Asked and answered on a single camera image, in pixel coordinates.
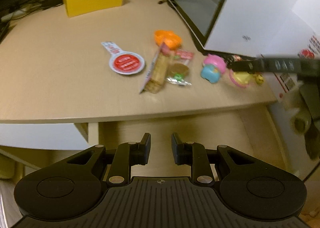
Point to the pink and blue toy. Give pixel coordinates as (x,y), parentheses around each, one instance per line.
(213,68)

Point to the yellow pink cup toy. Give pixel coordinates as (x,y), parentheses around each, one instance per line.
(243,79)

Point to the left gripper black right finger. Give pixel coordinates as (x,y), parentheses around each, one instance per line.
(194,155)

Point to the long cracker snack packet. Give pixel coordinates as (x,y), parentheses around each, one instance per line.
(157,72)

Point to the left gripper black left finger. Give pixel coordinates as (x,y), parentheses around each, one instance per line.
(127,155)

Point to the orange plastic toy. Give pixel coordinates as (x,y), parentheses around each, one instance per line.
(168,37)

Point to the red white round label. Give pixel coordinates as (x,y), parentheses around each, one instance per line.
(123,62)

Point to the red white snack packet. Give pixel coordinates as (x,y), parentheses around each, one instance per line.
(180,67)

